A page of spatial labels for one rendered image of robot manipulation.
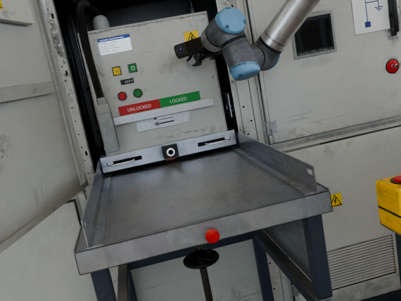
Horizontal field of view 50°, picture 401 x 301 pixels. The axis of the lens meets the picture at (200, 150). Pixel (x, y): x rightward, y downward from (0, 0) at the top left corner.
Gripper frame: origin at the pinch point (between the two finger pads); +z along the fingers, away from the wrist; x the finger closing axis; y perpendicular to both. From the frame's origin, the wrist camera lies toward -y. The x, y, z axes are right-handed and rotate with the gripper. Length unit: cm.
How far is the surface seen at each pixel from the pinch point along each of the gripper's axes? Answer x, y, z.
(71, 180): -31, -52, 14
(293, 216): -59, -11, -57
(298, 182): -52, -3, -50
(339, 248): -90, 46, 6
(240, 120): -27.1, 14.6, 0.7
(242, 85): -14.6, 17.7, -4.0
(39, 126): -13, -58, -2
